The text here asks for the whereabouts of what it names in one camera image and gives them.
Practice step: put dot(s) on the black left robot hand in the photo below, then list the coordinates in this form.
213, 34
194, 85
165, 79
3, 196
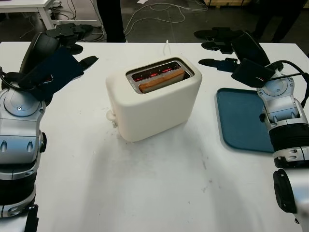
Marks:
41, 48

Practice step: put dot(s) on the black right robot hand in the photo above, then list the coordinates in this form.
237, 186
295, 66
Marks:
251, 46

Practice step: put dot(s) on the toasted bread slice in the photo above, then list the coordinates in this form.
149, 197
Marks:
161, 82

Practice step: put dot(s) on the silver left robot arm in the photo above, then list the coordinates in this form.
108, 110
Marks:
19, 130

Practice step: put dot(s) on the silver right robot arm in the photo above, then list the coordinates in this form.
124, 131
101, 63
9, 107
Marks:
280, 106

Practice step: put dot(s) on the person in dark trousers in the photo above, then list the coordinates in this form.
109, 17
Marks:
113, 21

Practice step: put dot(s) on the cream toaster lever knob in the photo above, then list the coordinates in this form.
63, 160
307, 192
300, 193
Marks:
110, 116

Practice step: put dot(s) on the silver toaster dial knob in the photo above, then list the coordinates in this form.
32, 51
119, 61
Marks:
114, 123

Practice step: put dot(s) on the cream two-slot toaster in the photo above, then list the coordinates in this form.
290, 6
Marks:
154, 113

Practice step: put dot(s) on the white desk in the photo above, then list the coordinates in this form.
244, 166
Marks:
24, 3

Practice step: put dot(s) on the teal plastic tray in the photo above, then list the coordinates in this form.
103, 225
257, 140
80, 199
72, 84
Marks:
241, 120

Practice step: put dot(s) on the white paper sheet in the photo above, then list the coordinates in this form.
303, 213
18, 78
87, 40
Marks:
142, 1

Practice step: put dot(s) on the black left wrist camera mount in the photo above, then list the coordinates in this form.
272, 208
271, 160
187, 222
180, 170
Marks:
55, 70

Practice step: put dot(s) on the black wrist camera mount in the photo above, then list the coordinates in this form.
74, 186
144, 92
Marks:
55, 70
251, 72

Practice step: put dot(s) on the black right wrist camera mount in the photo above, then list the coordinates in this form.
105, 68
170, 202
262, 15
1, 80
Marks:
251, 72

